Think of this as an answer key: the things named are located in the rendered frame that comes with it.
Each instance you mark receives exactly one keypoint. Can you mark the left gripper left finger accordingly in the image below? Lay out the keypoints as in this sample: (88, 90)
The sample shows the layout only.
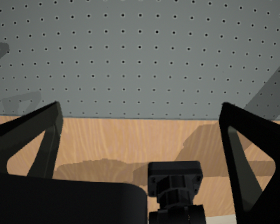
(17, 133)

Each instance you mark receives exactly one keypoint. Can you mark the grey curved work surface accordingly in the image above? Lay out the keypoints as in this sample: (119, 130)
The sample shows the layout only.
(140, 59)

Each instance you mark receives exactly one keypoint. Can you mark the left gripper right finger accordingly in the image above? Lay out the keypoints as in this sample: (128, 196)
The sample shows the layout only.
(250, 207)

